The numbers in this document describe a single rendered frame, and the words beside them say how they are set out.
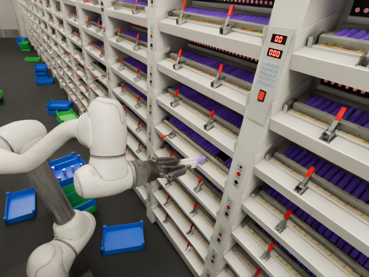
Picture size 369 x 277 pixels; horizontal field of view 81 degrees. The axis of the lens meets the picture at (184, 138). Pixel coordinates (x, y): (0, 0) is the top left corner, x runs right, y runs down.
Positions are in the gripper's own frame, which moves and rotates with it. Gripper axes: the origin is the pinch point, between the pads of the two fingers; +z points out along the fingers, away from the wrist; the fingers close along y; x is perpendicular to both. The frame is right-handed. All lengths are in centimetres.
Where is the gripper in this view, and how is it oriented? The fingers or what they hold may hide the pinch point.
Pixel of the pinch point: (188, 163)
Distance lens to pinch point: 87.5
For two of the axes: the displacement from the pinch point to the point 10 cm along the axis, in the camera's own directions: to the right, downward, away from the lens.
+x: -2.6, 8.8, 4.0
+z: 7.7, -0.7, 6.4
